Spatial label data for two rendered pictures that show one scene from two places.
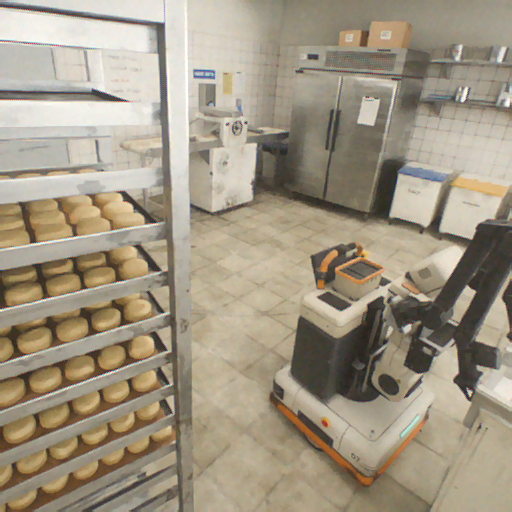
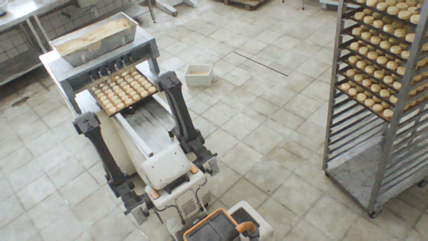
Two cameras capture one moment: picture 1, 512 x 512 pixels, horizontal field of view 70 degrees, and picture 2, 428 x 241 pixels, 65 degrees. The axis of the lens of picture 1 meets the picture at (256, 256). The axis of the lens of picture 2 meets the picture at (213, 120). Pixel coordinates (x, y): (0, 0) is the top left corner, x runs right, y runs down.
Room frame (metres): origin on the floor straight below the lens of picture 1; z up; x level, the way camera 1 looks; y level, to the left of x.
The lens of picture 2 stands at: (2.31, -0.17, 2.29)
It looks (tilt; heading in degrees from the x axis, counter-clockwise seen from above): 42 degrees down; 196
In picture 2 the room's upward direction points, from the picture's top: 12 degrees counter-clockwise
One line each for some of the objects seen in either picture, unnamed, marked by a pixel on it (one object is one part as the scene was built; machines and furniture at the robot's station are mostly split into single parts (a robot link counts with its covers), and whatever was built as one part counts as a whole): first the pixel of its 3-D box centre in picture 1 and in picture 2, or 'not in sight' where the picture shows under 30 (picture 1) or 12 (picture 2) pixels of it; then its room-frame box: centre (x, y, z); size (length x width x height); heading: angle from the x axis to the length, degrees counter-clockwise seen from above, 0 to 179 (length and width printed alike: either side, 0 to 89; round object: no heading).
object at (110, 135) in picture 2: not in sight; (113, 102); (0.00, -1.79, 0.42); 1.28 x 0.72 x 0.84; 44
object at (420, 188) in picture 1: (418, 197); not in sight; (4.73, -2.07, 0.38); 0.64 x 0.54 x 0.77; 144
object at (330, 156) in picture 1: (347, 134); not in sight; (5.31, -1.13, 1.03); 1.40 x 0.90 x 2.05; 51
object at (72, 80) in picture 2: not in sight; (109, 69); (0.34, -1.46, 1.01); 0.72 x 0.33 x 0.34; 134
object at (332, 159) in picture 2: not in sight; (359, 144); (0.39, 0.39, 0.24); 0.64 x 0.03 x 0.03; 126
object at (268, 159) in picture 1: (276, 163); not in sight; (6.26, -0.23, 0.33); 0.54 x 0.53 x 0.66; 51
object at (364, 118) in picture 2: not in sight; (364, 118); (0.39, 0.39, 0.51); 0.64 x 0.03 x 0.03; 126
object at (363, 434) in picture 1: (350, 397); not in sight; (1.48, -0.59, 0.16); 0.67 x 0.64 x 0.25; 44
